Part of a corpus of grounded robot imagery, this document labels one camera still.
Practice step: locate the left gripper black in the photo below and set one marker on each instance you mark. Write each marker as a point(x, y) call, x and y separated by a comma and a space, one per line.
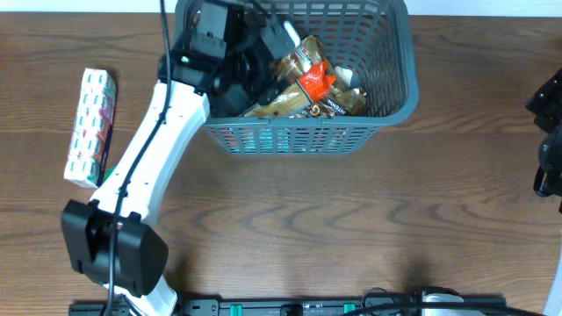
point(272, 42)

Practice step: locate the spaghetti pack orange ends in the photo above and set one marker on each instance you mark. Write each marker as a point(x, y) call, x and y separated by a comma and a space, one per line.
point(308, 89)

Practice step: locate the white teal small packet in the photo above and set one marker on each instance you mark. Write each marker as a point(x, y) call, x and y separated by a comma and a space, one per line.
point(265, 140)

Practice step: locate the Nescafe Gold coffee bag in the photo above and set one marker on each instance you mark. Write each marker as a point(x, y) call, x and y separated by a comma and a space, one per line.
point(340, 101)

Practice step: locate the Kleenex tissue multipack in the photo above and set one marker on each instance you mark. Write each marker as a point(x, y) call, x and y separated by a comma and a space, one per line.
point(90, 138)

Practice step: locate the dried mushroom pouch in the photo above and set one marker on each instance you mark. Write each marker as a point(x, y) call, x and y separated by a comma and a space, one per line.
point(348, 76)

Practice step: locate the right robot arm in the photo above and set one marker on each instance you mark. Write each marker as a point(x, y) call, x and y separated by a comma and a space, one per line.
point(545, 104)

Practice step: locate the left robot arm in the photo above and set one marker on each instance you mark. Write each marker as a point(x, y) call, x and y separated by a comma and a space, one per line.
point(111, 239)

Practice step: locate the grey plastic basket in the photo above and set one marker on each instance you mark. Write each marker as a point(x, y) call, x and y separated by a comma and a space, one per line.
point(373, 39)

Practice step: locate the green lid spice jar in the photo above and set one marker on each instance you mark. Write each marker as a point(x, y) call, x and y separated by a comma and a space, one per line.
point(108, 172)

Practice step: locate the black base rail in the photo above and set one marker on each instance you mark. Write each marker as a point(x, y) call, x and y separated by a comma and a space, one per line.
point(217, 306)

